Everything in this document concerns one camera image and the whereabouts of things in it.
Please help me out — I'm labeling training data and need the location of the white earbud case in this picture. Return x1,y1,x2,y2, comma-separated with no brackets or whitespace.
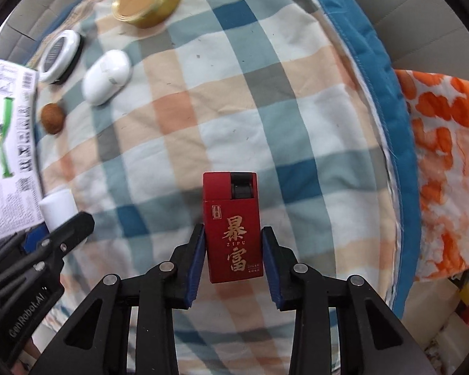
82,49,134,106

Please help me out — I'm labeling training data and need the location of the blue quilt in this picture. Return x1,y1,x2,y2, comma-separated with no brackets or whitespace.
293,0,421,313

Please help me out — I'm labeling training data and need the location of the red lighter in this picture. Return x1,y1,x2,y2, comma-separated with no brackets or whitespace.
202,171,264,284

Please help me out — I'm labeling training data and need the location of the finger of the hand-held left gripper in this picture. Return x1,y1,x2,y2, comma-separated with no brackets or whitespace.
28,212,95,270
20,222,51,254

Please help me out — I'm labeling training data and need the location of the orange and white printed cloth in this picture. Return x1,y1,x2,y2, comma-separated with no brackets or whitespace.
392,69,469,282

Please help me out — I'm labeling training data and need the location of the white and black round device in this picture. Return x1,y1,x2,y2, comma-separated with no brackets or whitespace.
37,30,83,85

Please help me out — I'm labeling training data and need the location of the white plastic cylinder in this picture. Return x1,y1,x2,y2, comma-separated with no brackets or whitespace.
39,189,79,232

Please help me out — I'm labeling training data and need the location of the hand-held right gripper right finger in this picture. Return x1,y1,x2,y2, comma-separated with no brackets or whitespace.
261,227,428,375

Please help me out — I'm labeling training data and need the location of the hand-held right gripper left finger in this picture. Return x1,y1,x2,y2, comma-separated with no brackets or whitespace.
55,223,206,375

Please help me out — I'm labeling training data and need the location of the brown walnut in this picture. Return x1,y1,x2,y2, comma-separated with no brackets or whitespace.
41,102,66,135

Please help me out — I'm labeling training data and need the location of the white printed box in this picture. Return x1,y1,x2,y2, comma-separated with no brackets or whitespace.
0,58,44,243

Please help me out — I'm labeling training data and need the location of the plaid blanket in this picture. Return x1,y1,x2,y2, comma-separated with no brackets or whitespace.
23,0,400,375

